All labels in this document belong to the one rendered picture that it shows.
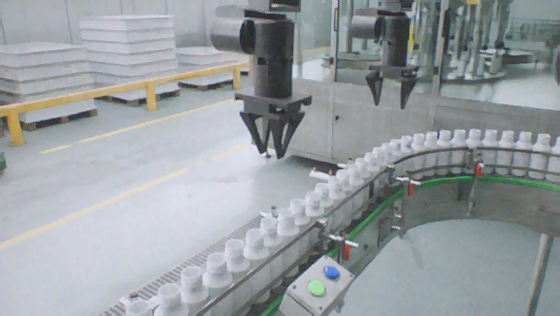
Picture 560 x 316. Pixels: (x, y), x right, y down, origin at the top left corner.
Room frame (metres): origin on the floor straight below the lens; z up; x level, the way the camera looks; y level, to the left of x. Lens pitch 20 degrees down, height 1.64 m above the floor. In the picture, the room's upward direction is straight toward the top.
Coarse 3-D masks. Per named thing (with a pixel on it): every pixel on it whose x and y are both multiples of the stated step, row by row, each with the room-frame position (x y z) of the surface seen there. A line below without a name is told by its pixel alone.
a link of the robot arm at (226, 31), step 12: (252, 0) 0.61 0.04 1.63; (264, 0) 0.60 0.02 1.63; (300, 0) 0.66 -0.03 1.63; (216, 12) 0.68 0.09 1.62; (228, 12) 0.67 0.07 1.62; (240, 12) 0.65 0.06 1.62; (216, 24) 0.67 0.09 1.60; (228, 24) 0.66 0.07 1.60; (240, 24) 0.65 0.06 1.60; (216, 36) 0.66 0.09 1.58; (228, 36) 0.65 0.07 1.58; (240, 36) 0.64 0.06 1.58; (216, 48) 0.68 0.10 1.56; (228, 48) 0.66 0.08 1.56; (240, 48) 0.65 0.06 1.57
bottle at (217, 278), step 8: (216, 256) 0.74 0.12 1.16; (224, 256) 0.73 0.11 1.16; (208, 264) 0.71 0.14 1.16; (216, 264) 0.70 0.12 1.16; (224, 264) 0.71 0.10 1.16; (208, 272) 0.71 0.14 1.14; (216, 272) 0.70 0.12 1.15; (224, 272) 0.71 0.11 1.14; (208, 280) 0.70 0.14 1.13; (216, 280) 0.70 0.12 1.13; (224, 280) 0.70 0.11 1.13; (216, 288) 0.69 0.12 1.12; (224, 288) 0.70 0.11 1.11; (216, 296) 0.69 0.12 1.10; (216, 304) 0.69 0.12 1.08; (224, 304) 0.70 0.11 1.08; (216, 312) 0.69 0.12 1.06; (224, 312) 0.70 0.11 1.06
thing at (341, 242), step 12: (408, 180) 1.28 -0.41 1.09; (264, 216) 1.06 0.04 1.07; (276, 216) 1.05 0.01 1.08; (396, 216) 1.32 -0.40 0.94; (324, 228) 0.96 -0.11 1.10; (396, 228) 1.32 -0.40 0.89; (324, 240) 0.95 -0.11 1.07; (336, 240) 0.92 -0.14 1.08; (348, 252) 0.92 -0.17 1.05; (120, 300) 0.70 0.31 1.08; (132, 300) 0.68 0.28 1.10; (156, 300) 0.66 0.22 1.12; (336, 312) 0.93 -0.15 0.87
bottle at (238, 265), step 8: (232, 240) 0.79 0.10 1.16; (232, 248) 0.76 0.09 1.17; (240, 248) 0.76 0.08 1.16; (232, 256) 0.76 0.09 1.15; (240, 256) 0.76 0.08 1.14; (232, 264) 0.75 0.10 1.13; (240, 264) 0.76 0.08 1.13; (248, 264) 0.77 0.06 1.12; (232, 272) 0.74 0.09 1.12; (240, 272) 0.75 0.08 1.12; (232, 280) 0.74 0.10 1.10; (248, 280) 0.76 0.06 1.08; (240, 288) 0.75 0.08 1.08; (248, 288) 0.76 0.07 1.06; (232, 296) 0.74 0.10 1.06; (240, 296) 0.75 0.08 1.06; (248, 296) 0.76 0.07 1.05; (232, 304) 0.74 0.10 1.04; (240, 304) 0.75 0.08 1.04; (232, 312) 0.74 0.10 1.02
